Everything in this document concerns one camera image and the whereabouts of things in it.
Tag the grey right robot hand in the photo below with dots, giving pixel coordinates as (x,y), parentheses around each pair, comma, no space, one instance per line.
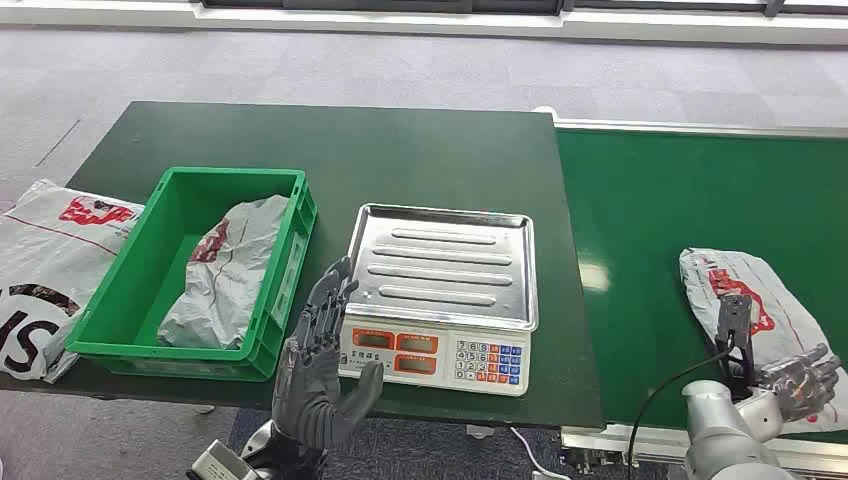
(798,384)

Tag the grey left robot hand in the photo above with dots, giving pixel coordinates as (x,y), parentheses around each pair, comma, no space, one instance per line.
(311,391)

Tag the grey courier bag red logo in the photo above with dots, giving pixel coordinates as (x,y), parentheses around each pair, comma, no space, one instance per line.
(782,311)

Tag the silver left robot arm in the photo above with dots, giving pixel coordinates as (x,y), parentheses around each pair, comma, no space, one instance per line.
(285,460)

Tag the green conveyor belt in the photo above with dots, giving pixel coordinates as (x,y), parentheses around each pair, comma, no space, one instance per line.
(662,212)

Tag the crumpled grey courier bag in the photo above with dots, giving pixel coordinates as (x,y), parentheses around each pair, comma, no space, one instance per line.
(225,278)

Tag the white scale with steel tray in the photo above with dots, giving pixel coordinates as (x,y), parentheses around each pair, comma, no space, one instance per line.
(440,265)

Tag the green plastic crate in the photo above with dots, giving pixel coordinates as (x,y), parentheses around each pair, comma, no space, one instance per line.
(139,285)

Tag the dark green table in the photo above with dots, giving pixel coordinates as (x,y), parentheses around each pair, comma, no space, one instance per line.
(411,159)

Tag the large white bag black letters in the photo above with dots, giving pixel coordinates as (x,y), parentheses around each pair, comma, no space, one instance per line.
(46,265)

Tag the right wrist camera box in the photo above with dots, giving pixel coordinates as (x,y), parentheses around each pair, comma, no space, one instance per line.
(736,321)

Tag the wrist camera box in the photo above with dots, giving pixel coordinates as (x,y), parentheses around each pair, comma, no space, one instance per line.
(218,465)
(736,321)

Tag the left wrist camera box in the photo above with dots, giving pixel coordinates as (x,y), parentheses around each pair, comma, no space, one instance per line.
(218,465)

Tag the aluminium conveyor frame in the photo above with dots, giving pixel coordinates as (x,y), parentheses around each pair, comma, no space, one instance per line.
(662,442)

